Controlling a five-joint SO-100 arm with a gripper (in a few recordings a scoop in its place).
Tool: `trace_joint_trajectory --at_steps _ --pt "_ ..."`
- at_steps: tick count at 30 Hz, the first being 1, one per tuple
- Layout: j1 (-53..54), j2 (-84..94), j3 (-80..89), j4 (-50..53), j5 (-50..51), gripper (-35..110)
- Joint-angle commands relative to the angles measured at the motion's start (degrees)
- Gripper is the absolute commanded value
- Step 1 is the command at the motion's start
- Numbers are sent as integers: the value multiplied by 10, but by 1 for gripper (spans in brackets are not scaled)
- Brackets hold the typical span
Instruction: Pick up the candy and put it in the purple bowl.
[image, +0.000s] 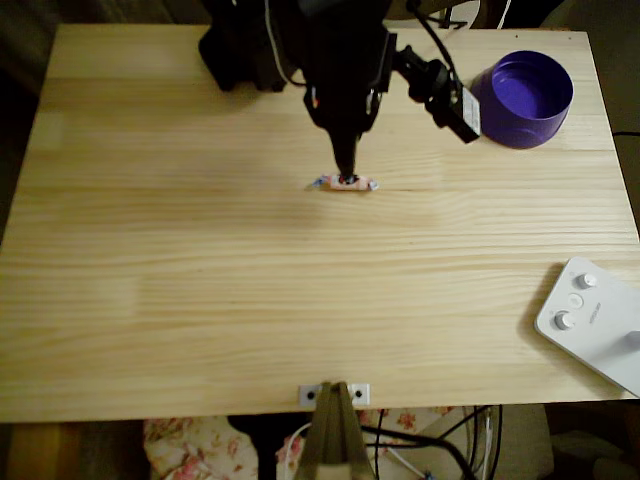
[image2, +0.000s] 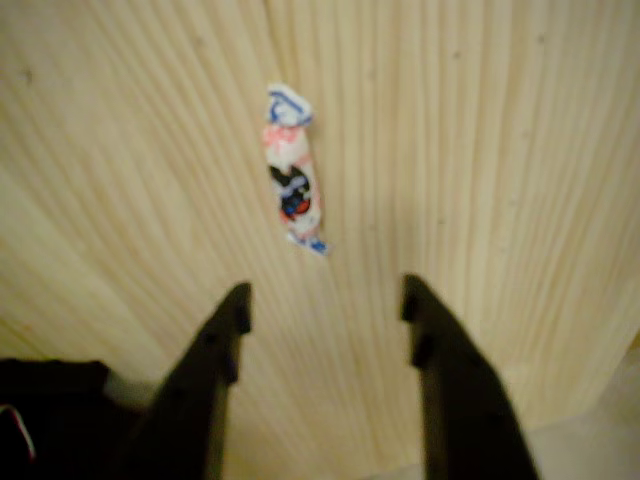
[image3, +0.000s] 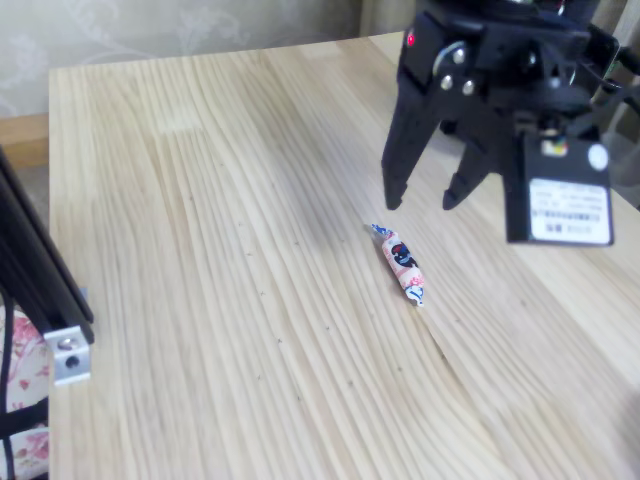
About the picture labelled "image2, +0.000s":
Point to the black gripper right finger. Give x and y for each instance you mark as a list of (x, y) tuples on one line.
[(465, 410)]

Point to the white candy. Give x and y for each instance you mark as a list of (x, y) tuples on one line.
[(292, 165)]

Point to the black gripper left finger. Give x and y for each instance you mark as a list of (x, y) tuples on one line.
[(195, 400)]

